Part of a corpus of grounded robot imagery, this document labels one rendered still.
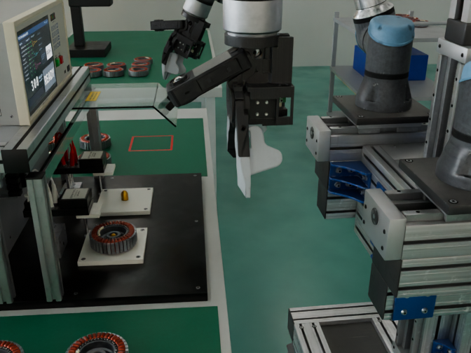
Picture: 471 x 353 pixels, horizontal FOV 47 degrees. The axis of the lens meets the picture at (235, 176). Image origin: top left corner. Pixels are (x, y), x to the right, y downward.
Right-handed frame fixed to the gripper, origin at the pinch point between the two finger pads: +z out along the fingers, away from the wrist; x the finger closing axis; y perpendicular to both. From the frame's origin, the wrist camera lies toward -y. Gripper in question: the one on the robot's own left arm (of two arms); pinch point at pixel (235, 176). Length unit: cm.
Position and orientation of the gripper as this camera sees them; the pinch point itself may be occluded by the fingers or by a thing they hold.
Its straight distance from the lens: 77.5
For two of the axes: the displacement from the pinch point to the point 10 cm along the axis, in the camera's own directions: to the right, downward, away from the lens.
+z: 0.0, 9.1, 4.1
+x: -1.2, -4.0, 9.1
